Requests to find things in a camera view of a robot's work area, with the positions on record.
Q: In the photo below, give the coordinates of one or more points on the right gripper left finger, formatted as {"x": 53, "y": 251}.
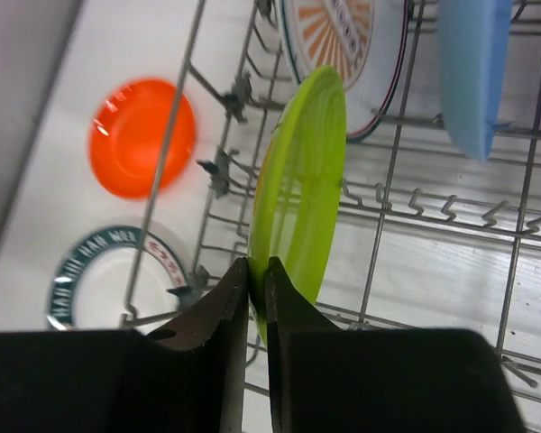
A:
{"x": 185, "y": 376}

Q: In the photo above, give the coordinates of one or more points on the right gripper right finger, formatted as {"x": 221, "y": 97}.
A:
{"x": 326, "y": 379}

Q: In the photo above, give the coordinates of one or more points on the white plate teal rim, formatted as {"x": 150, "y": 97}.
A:
{"x": 90, "y": 285}

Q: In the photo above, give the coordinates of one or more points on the lime green plate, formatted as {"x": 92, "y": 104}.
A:
{"x": 298, "y": 189}

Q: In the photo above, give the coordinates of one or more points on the white plate orange sunburst pattern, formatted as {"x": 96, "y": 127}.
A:
{"x": 365, "y": 41}

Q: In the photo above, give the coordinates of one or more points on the blue plate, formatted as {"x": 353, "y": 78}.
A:
{"x": 473, "y": 39}

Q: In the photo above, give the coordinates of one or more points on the grey wire dish rack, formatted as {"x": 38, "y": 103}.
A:
{"x": 425, "y": 237}

